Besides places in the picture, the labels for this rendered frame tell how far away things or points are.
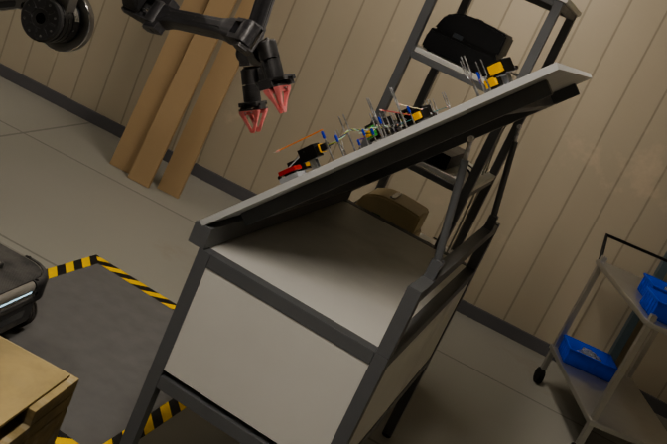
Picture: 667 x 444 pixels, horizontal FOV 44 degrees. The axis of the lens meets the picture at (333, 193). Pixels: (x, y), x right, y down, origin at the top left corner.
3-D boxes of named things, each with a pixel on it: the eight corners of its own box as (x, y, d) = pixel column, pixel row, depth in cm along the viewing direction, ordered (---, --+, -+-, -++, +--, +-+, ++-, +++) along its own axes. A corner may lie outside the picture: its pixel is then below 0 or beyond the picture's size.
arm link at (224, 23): (137, 22, 250) (156, -7, 253) (149, 34, 254) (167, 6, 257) (238, 45, 225) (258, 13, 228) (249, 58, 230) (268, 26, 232)
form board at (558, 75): (347, 183, 335) (345, 179, 336) (592, 77, 298) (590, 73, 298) (201, 226, 226) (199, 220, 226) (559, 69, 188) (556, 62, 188)
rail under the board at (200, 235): (187, 240, 228) (196, 220, 226) (336, 193, 338) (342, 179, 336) (202, 250, 227) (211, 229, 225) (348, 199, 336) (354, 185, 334)
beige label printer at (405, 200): (339, 222, 351) (358, 182, 346) (354, 215, 371) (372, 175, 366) (403, 256, 344) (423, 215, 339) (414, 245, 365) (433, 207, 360)
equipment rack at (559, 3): (264, 352, 362) (446, -55, 315) (316, 317, 418) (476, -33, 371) (362, 412, 349) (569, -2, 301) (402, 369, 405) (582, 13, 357)
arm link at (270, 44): (259, 38, 229) (277, 34, 231) (250, 43, 235) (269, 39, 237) (265, 63, 229) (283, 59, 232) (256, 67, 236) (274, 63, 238)
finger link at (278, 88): (276, 114, 239) (268, 82, 238) (297, 109, 236) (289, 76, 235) (264, 117, 233) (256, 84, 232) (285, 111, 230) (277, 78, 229)
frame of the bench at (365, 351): (104, 480, 247) (199, 247, 227) (271, 361, 357) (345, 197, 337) (270, 598, 231) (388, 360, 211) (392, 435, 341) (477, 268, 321)
